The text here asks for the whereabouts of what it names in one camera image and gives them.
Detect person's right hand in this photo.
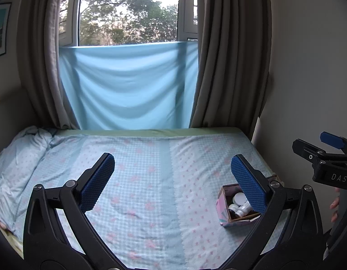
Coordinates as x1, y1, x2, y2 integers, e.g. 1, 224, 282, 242
330, 188, 341, 223

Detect framed wall picture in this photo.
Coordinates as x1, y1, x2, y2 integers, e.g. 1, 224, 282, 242
0, 2, 12, 59

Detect patterned cardboard box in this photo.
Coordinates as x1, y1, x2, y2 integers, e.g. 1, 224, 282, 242
216, 174, 279, 228

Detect white plastic bottle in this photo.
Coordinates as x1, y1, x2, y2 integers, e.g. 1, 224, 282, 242
238, 202, 253, 218

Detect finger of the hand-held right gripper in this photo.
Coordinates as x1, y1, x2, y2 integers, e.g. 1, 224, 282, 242
292, 138, 344, 165
320, 131, 347, 155

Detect brown curtains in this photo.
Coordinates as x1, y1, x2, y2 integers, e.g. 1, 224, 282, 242
190, 0, 275, 135

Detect yellowish object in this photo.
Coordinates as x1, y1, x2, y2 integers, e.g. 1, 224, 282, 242
0, 222, 23, 257

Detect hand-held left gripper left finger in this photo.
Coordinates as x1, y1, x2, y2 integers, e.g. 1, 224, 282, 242
23, 152, 126, 270

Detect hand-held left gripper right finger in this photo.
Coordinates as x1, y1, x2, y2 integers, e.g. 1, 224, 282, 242
221, 154, 326, 270

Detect grey curtain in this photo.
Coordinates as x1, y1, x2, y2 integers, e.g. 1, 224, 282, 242
17, 0, 80, 130

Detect window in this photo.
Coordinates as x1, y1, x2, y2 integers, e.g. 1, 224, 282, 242
59, 0, 200, 48

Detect light blue hanging cloth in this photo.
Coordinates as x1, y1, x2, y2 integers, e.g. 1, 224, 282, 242
59, 41, 199, 131

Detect crumpled light blue quilt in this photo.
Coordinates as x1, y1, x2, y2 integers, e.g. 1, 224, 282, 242
0, 126, 55, 231

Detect white round jar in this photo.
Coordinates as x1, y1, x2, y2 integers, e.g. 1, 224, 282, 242
232, 193, 249, 206

